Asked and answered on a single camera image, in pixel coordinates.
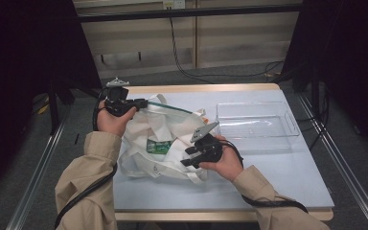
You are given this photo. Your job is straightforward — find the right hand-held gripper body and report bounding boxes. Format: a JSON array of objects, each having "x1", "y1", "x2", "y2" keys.
[{"x1": 185, "y1": 121, "x2": 224, "y2": 170}]

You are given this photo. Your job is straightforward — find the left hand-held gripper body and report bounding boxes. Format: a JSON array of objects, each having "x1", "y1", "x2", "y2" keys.
[{"x1": 103, "y1": 76, "x2": 139, "y2": 118}]

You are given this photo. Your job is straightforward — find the white patterned tote bag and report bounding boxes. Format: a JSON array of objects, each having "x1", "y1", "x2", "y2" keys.
[{"x1": 118, "y1": 93, "x2": 219, "y2": 185}]

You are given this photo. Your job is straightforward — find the green snack packet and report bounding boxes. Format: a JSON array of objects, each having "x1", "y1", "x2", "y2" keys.
[{"x1": 146, "y1": 138, "x2": 173, "y2": 156}]

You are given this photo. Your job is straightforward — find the clear plastic container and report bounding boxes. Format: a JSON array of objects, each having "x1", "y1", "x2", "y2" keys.
[{"x1": 216, "y1": 101, "x2": 301, "y2": 152}]

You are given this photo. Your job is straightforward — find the person's right hand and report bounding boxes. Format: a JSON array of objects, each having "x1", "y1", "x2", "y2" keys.
[{"x1": 198, "y1": 133, "x2": 244, "y2": 183}]

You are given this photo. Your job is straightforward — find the person's left hand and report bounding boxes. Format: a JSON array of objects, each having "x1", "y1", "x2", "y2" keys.
[{"x1": 96, "y1": 99, "x2": 138, "y2": 138}]

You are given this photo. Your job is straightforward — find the black stand leg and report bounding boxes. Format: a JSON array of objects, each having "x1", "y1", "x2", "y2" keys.
[{"x1": 46, "y1": 76, "x2": 61, "y2": 135}]

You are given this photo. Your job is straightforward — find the black horizontal bar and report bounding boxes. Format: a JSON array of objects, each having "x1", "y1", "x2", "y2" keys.
[{"x1": 76, "y1": 3, "x2": 305, "y2": 23}]

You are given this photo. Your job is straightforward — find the dark curtain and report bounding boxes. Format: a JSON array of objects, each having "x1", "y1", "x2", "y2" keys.
[
  {"x1": 0, "y1": 0, "x2": 104, "y2": 202},
  {"x1": 281, "y1": 0, "x2": 368, "y2": 161}
]

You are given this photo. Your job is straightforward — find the black wall cable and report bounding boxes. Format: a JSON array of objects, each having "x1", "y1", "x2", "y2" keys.
[{"x1": 169, "y1": 16, "x2": 286, "y2": 84}]

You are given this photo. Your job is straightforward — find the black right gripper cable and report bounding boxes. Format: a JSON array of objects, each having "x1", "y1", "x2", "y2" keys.
[{"x1": 218, "y1": 138, "x2": 310, "y2": 215}]

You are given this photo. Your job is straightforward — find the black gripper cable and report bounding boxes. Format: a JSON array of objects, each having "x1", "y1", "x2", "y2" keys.
[
  {"x1": 218, "y1": 138, "x2": 310, "y2": 215},
  {"x1": 54, "y1": 87, "x2": 119, "y2": 230}
]

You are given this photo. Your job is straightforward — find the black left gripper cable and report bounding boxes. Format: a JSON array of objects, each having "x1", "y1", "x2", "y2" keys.
[{"x1": 54, "y1": 87, "x2": 119, "y2": 230}]

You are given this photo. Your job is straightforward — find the white wall socket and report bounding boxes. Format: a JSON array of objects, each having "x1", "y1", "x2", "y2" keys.
[{"x1": 162, "y1": 0, "x2": 186, "y2": 10}]

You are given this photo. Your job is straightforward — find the black floor cables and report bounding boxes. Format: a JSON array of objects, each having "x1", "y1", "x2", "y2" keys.
[{"x1": 296, "y1": 85, "x2": 332, "y2": 151}]

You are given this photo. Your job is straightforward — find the metal floor rail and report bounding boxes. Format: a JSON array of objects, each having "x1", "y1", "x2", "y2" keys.
[
  {"x1": 5, "y1": 111, "x2": 68, "y2": 230},
  {"x1": 296, "y1": 94, "x2": 368, "y2": 230}
]

